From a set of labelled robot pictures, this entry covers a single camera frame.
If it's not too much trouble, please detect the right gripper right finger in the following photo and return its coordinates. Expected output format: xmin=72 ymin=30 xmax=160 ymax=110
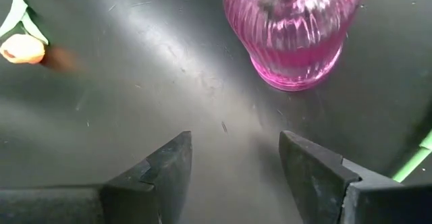
xmin=279 ymin=130 xmax=432 ymax=224

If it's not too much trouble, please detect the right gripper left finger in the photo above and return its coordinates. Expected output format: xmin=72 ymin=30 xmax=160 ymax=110
xmin=0 ymin=131 xmax=193 ymax=224

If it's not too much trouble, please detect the orange artificial tulip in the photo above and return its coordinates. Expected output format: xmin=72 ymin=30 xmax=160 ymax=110
xmin=392 ymin=129 xmax=432 ymax=184
xmin=0 ymin=0 xmax=51 ymax=65

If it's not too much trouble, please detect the pink ribbed glass vase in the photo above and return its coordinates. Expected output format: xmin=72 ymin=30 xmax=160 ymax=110
xmin=221 ymin=0 xmax=367 ymax=92

